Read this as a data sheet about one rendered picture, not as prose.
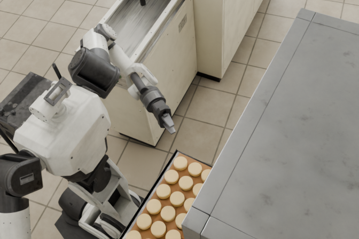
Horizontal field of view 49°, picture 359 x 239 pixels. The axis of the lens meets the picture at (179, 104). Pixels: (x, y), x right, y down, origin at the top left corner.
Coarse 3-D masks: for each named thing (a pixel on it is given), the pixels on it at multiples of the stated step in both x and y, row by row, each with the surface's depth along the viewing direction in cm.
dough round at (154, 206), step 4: (152, 200) 137; (156, 200) 136; (148, 204) 136; (152, 204) 136; (156, 204) 136; (160, 204) 136; (148, 208) 135; (152, 208) 135; (156, 208) 135; (160, 208) 135; (152, 212) 134; (156, 212) 134
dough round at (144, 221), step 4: (140, 216) 134; (144, 216) 133; (148, 216) 133; (140, 220) 133; (144, 220) 133; (148, 220) 132; (140, 224) 132; (144, 224) 132; (148, 224) 132; (140, 228) 133; (144, 228) 132
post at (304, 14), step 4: (300, 12) 76; (304, 12) 76; (308, 12) 76; (312, 12) 76; (296, 16) 76; (300, 16) 76; (304, 16) 76; (308, 16) 76; (312, 16) 75; (308, 20) 75
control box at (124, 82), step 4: (120, 72) 201; (124, 76) 202; (128, 76) 205; (120, 80) 207; (124, 80) 205; (128, 80) 206; (116, 84) 212; (120, 84) 210; (124, 84) 208; (128, 84) 208; (124, 88) 211; (128, 88) 210
